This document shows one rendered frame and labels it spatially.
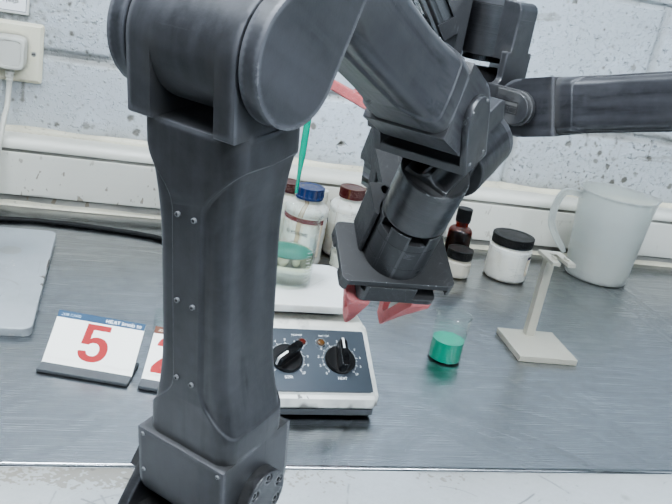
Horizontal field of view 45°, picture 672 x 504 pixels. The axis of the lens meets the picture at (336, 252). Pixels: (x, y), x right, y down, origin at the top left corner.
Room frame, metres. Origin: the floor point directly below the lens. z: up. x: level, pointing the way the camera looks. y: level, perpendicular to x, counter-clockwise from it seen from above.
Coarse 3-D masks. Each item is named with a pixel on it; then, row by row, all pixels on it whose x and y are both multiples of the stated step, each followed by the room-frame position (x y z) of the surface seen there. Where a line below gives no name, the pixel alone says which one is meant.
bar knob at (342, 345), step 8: (344, 344) 0.74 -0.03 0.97; (328, 352) 0.74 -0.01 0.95; (336, 352) 0.74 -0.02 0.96; (344, 352) 0.73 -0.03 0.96; (328, 360) 0.73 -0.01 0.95; (336, 360) 0.74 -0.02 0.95; (344, 360) 0.72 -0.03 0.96; (352, 360) 0.74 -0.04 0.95; (336, 368) 0.73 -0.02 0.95; (344, 368) 0.72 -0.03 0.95; (352, 368) 0.73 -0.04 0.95
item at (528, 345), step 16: (544, 256) 0.98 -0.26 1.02; (560, 256) 0.99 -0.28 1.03; (544, 272) 0.99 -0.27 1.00; (544, 288) 0.99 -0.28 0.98; (528, 320) 1.00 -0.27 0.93; (512, 336) 0.98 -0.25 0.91; (528, 336) 0.99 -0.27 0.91; (544, 336) 1.00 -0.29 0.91; (512, 352) 0.94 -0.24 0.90; (528, 352) 0.94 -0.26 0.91; (544, 352) 0.95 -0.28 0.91; (560, 352) 0.96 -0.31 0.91
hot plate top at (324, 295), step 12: (312, 276) 0.86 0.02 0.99; (324, 276) 0.86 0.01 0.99; (336, 276) 0.87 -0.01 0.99; (276, 288) 0.80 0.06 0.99; (312, 288) 0.82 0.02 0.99; (324, 288) 0.83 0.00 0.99; (336, 288) 0.83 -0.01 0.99; (276, 300) 0.77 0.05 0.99; (288, 300) 0.78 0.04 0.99; (300, 300) 0.78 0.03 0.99; (312, 300) 0.79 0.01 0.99; (324, 300) 0.79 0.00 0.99; (336, 300) 0.80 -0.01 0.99; (312, 312) 0.77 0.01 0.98; (324, 312) 0.78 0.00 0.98; (336, 312) 0.78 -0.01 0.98
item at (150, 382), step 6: (150, 348) 0.73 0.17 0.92; (150, 354) 0.73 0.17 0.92; (144, 372) 0.71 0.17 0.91; (144, 378) 0.71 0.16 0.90; (150, 378) 0.71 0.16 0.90; (156, 378) 0.71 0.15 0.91; (144, 384) 0.70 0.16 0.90; (150, 384) 0.70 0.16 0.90; (156, 384) 0.70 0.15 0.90; (150, 390) 0.69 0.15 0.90; (156, 390) 0.69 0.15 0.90
